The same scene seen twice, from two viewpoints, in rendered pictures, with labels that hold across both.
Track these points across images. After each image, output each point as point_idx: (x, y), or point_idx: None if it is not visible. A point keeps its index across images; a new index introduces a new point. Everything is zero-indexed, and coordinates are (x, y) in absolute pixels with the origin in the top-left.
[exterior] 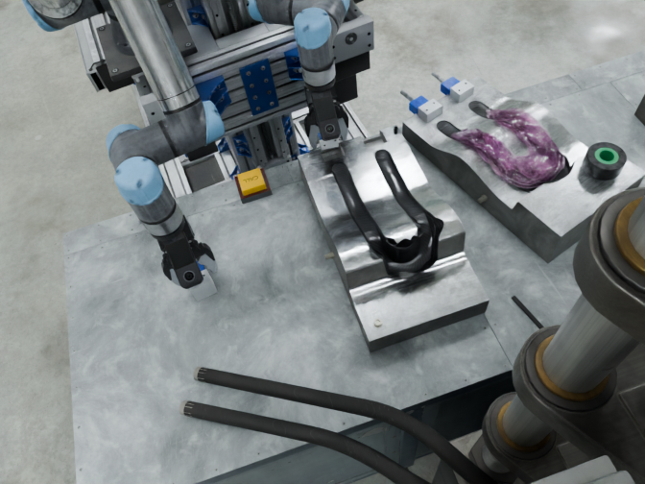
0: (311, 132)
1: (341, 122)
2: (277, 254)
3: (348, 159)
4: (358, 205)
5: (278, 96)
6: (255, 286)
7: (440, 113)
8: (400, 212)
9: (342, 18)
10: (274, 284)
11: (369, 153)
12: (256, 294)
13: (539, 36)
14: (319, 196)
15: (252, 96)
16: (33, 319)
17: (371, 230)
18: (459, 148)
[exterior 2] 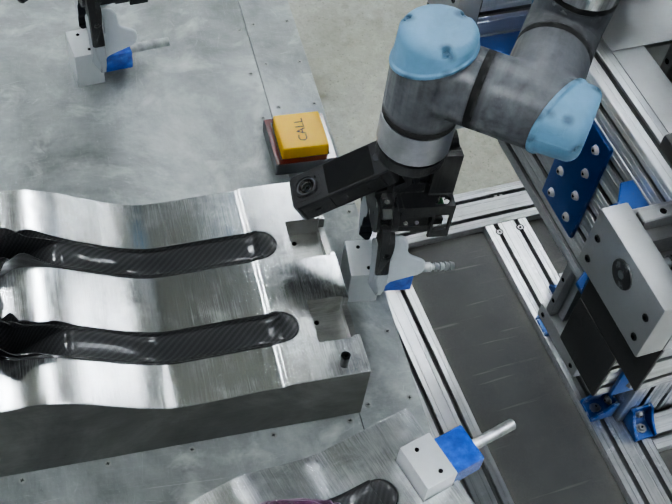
0: (363, 199)
1: (375, 249)
2: (129, 172)
3: (280, 263)
4: (161, 270)
5: (581, 226)
6: (71, 137)
7: (420, 494)
8: (94, 320)
9: (502, 128)
10: (66, 162)
11: (292, 302)
12: (55, 137)
13: None
14: (197, 205)
15: (560, 164)
16: (329, 44)
17: (59, 259)
18: (269, 491)
